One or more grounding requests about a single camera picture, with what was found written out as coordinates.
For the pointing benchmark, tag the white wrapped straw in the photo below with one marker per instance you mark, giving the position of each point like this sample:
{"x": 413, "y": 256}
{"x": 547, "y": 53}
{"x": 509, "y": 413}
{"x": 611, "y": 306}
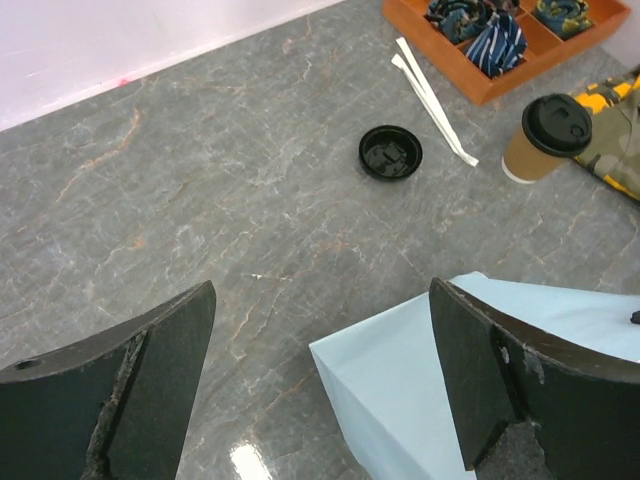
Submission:
{"x": 440, "y": 107}
{"x": 425, "y": 100}

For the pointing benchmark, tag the orange compartment tray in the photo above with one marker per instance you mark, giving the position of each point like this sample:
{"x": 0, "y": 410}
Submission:
{"x": 544, "y": 52}

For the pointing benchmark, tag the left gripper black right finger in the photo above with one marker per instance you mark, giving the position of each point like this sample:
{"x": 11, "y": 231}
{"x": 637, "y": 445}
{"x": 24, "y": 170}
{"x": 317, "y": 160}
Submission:
{"x": 500, "y": 371}

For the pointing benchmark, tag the brown paper coffee cup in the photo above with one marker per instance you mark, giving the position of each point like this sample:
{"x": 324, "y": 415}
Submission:
{"x": 524, "y": 163}

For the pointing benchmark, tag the blue striped rolled tie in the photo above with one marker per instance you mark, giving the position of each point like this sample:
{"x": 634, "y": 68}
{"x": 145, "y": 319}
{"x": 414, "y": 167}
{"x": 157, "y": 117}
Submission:
{"x": 499, "y": 48}

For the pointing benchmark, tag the dark blue rolled tie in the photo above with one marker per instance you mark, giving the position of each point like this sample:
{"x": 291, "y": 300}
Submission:
{"x": 460, "y": 20}

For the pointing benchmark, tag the green yellow rolled tie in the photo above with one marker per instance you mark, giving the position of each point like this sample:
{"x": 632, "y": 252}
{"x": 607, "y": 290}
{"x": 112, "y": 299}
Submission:
{"x": 564, "y": 18}

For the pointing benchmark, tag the black plastic cup lid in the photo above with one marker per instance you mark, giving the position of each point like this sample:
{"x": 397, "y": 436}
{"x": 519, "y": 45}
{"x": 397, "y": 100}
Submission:
{"x": 557, "y": 125}

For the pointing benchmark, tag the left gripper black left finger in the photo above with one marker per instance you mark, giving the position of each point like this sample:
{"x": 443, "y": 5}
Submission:
{"x": 115, "y": 405}

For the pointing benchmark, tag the black brown rolled tie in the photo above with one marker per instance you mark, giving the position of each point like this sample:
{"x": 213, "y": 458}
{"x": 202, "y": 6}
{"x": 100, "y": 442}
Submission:
{"x": 509, "y": 6}

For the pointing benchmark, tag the white and blue paper bag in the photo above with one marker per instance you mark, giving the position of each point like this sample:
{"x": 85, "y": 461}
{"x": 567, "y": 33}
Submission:
{"x": 386, "y": 386}

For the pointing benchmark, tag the camouflage folded cloth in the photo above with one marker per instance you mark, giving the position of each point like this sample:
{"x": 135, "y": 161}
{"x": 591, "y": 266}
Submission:
{"x": 613, "y": 154}

